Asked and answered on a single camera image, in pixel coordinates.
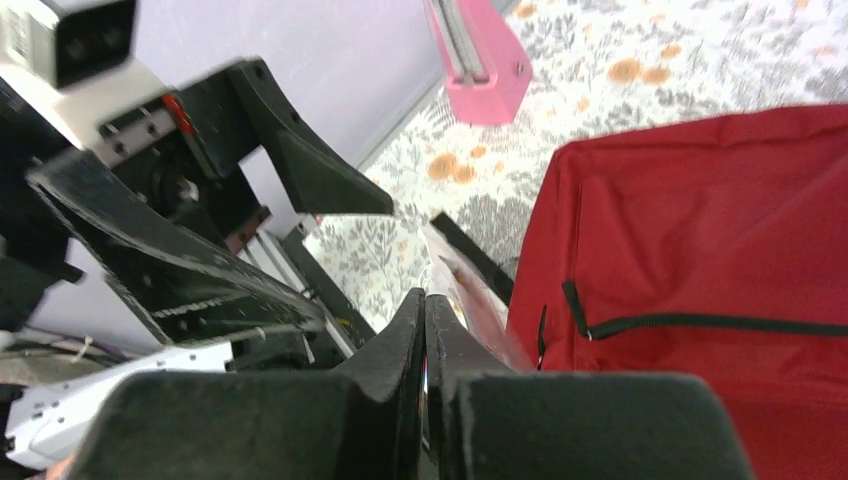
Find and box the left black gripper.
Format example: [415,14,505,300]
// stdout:
[1,58,394,344]

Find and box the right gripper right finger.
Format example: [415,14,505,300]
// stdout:
[425,295,753,479]

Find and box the red backpack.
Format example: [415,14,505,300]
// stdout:
[507,104,847,479]

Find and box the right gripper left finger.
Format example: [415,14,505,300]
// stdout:
[69,289,425,479]

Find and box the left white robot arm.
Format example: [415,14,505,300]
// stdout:
[1,57,394,468]

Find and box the floral table mat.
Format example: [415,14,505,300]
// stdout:
[306,0,847,330]

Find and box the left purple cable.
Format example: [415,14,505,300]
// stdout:
[13,327,127,366]

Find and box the pink metronome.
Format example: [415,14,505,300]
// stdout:
[423,0,533,126]

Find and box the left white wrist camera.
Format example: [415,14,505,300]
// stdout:
[1,1,166,148]

